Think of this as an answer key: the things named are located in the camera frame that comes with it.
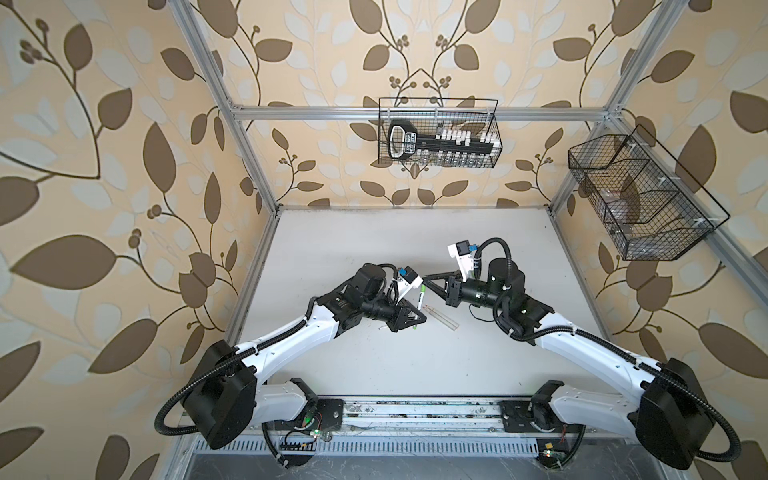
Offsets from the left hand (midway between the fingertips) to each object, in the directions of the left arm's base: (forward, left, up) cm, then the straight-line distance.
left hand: (425, 314), depth 73 cm
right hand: (+5, +1, +6) cm, 8 cm away
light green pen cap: (+4, +1, +5) cm, 7 cm away
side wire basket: (+22, -55, +17) cm, 62 cm away
